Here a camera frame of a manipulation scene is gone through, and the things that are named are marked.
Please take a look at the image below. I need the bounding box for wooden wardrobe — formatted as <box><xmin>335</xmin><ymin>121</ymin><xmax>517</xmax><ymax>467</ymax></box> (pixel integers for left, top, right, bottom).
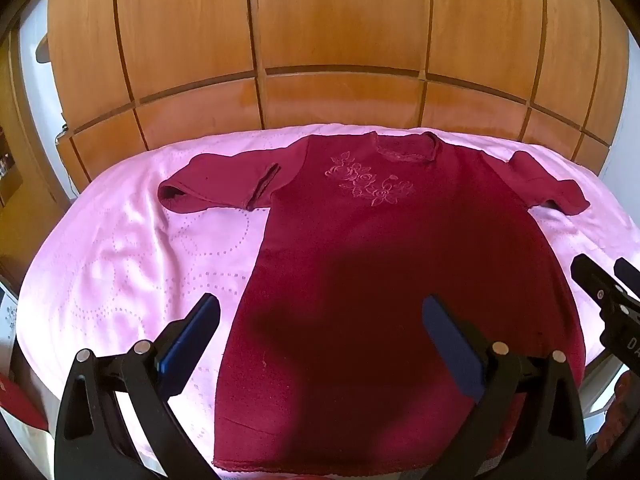
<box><xmin>47</xmin><ymin>0</ymin><xmax>630</xmax><ymax>188</ymax></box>

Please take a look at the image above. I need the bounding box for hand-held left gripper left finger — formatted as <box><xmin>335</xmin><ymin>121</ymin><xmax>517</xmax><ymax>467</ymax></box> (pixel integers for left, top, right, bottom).
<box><xmin>54</xmin><ymin>292</ymin><xmax>222</xmax><ymax>480</ymax></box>

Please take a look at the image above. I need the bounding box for red cloth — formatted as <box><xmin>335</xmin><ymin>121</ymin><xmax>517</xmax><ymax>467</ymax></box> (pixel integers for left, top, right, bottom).
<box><xmin>0</xmin><ymin>374</ymin><xmax>47</xmax><ymax>428</ymax></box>

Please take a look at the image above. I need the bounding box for wooden shelf unit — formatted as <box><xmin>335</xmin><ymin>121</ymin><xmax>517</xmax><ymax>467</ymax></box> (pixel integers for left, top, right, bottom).
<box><xmin>0</xmin><ymin>30</ymin><xmax>63</xmax><ymax>271</ymax></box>

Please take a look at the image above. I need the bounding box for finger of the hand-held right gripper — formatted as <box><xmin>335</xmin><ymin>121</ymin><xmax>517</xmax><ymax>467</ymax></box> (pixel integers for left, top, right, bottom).
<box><xmin>614</xmin><ymin>257</ymin><xmax>640</xmax><ymax>292</ymax></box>
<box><xmin>571</xmin><ymin>254</ymin><xmax>627</xmax><ymax>312</ymax></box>

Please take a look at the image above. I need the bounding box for pink bed blanket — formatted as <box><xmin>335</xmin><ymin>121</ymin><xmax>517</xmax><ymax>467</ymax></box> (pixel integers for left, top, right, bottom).
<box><xmin>15</xmin><ymin>122</ymin><xmax>640</xmax><ymax>480</ymax></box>

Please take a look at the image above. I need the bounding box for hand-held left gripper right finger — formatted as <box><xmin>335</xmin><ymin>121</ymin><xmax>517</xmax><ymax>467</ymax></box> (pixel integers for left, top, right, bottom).
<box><xmin>421</xmin><ymin>296</ymin><xmax>587</xmax><ymax>480</ymax></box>

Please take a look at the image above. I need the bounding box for red patterned rug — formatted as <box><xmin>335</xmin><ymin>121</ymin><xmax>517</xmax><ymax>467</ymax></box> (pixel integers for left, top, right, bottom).
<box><xmin>597</xmin><ymin>372</ymin><xmax>640</xmax><ymax>466</ymax></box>

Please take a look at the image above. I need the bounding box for dark red embroidered shirt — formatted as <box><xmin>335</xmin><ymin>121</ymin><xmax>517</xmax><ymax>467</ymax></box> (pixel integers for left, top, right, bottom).
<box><xmin>157</xmin><ymin>131</ymin><xmax>592</xmax><ymax>476</ymax></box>

